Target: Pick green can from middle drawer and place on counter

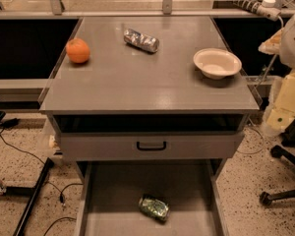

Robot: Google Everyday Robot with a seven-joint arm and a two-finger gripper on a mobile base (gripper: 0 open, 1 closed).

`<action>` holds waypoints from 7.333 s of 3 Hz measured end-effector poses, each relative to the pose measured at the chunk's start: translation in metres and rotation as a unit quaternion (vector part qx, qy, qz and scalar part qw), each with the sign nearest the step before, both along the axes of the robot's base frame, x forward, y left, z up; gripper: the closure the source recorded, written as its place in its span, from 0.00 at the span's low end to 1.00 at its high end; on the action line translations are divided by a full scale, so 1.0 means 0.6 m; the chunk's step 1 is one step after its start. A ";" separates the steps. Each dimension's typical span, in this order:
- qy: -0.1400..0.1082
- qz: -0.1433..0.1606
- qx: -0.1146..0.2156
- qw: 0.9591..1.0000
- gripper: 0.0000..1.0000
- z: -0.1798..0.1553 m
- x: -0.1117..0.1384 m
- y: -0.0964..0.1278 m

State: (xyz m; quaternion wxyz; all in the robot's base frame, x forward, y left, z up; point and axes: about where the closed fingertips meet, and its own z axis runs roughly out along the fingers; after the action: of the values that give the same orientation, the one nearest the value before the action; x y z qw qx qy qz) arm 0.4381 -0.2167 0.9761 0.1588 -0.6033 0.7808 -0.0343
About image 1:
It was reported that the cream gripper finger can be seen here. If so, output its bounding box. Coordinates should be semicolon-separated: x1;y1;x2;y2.
261;71;295;137

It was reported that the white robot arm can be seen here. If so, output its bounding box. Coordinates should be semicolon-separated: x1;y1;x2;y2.
259;14;295;137

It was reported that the grey drawer cabinet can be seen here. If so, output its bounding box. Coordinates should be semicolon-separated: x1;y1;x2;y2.
37;15;264;236

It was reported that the crushed silver can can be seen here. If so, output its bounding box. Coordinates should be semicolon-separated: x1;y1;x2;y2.
124;29;159;53

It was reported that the open grey middle drawer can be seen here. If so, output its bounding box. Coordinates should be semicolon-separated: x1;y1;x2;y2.
74;160;229;236

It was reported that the grey top drawer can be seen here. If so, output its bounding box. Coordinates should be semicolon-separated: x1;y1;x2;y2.
59;132;244;161

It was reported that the white paper bowl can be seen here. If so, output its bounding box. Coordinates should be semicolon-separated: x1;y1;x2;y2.
193;48;242;80

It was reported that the black chair leg with caster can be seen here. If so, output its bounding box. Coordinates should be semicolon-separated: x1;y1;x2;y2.
259;144;295;207

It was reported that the orange fruit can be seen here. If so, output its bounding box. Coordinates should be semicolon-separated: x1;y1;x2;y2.
66;38;90;64

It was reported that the black floor stand bar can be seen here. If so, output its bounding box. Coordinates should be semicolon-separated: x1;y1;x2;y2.
5;158;54;236

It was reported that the white coiled hose fixture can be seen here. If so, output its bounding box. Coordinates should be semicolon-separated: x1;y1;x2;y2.
227;0;280;21

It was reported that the black drawer handle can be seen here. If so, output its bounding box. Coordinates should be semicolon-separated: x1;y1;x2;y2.
136;142;167;151

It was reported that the black floor cable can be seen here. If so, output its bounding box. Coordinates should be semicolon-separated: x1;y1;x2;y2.
0;125;84;236

